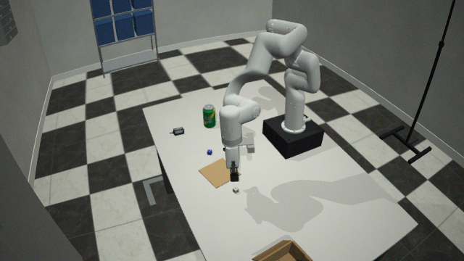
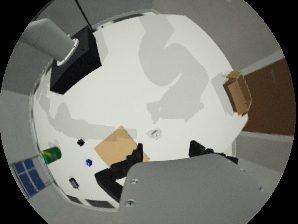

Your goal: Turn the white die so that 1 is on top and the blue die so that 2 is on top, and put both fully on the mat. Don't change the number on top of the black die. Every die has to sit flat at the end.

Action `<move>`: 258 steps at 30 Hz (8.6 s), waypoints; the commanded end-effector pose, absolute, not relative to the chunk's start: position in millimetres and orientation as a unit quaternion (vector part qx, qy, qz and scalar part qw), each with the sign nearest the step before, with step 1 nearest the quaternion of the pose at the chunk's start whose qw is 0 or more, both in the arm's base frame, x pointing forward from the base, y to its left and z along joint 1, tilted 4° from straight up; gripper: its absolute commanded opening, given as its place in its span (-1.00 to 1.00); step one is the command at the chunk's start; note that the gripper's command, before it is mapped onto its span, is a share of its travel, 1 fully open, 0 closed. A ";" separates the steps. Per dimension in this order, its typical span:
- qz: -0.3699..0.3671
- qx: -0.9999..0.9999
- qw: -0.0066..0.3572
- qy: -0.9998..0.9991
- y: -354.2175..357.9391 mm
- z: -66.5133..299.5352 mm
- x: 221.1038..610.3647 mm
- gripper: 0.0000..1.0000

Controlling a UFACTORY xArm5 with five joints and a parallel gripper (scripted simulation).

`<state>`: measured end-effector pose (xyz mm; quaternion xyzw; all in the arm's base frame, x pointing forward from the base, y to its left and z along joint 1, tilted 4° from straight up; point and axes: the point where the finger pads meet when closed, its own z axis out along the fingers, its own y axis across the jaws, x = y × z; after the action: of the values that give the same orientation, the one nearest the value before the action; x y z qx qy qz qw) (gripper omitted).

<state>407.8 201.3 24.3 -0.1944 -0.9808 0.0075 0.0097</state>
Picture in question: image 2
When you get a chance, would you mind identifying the open brown cardboard box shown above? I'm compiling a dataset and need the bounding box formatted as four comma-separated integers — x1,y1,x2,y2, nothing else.
223,71,252,117

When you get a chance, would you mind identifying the white die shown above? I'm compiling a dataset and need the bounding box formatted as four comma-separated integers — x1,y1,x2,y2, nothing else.
151,130,161,140

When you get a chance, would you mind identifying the black die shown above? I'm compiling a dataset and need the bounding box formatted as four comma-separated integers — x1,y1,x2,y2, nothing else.
77,139,85,147

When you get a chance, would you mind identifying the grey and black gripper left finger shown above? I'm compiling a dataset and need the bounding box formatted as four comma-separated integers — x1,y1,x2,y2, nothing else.
94,143,143,203

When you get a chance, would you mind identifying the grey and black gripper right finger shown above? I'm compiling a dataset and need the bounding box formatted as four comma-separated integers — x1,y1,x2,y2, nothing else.
189,140,238,165

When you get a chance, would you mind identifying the green soda can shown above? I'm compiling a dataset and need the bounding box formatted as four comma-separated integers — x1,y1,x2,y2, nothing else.
40,146,62,165

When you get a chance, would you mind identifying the blue die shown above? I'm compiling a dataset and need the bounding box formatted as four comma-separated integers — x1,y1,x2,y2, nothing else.
86,159,92,167

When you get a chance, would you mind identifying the tan square mat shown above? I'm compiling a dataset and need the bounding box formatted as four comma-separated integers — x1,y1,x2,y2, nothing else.
94,126,137,168

